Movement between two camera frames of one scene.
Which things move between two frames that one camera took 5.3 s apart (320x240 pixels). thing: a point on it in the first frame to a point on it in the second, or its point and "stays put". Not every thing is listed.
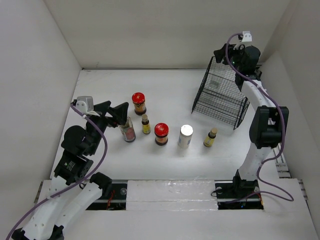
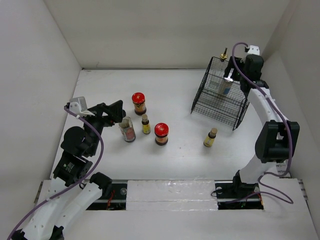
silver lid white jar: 186,133 to 225,86
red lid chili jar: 161,131 stays put
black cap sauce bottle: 128,130 stays put
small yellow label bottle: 146,126 stays put
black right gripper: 219,53 to 231,64
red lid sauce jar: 138,99 stays put
